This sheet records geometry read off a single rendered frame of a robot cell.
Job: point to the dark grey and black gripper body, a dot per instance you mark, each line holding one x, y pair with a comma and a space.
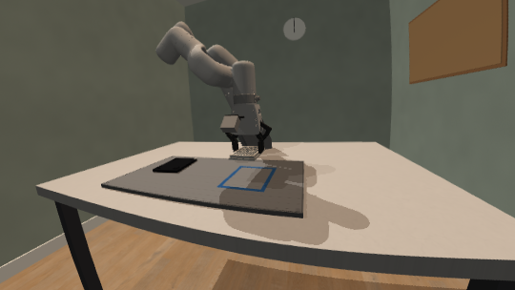
250, 124

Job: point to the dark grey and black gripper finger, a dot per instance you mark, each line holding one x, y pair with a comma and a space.
234, 140
261, 137

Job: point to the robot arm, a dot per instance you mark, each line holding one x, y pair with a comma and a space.
179, 40

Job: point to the blue tape outline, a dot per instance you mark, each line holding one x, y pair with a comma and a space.
247, 189

